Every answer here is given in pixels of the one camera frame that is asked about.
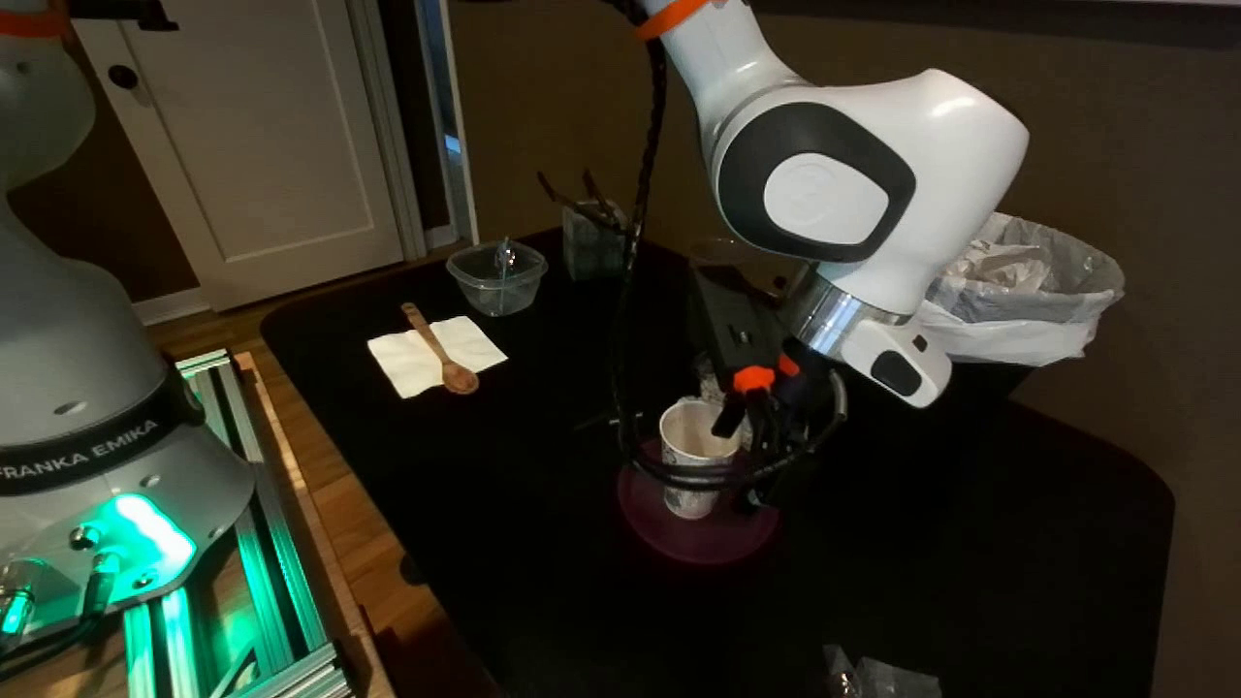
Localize metal tongs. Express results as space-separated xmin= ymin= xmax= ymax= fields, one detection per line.
xmin=537 ymin=166 xmax=639 ymax=244

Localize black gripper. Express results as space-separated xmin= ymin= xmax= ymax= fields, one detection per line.
xmin=696 ymin=263 xmax=816 ymax=440

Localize wooden spoon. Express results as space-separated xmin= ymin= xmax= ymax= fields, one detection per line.
xmin=394 ymin=299 xmax=485 ymax=399

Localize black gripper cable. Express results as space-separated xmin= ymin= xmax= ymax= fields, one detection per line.
xmin=596 ymin=34 xmax=852 ymax=505

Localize glass cup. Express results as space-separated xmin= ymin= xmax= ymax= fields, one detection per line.
xmin=560 ymin=205 xmax=633 ymax=281

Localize dark red saucer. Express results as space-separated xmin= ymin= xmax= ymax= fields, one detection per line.
xmin=611 ymin=457 xmax=783 ymax=570

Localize white door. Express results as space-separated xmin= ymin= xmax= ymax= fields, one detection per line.
xmin=70 ymin=0 xmax=433 ymax=310

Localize white paper coffee cup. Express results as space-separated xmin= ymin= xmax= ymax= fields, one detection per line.
xmin=655 ymin=394 xmax=747 ymax=522

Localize clear plastic food container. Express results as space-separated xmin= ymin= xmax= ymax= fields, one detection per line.
xmin=441 ymin=237 xmax=551 ymax=323

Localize white paper napkin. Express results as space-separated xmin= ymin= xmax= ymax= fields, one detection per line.
xmin=366 ymin=314 xmax=511 ymax=401

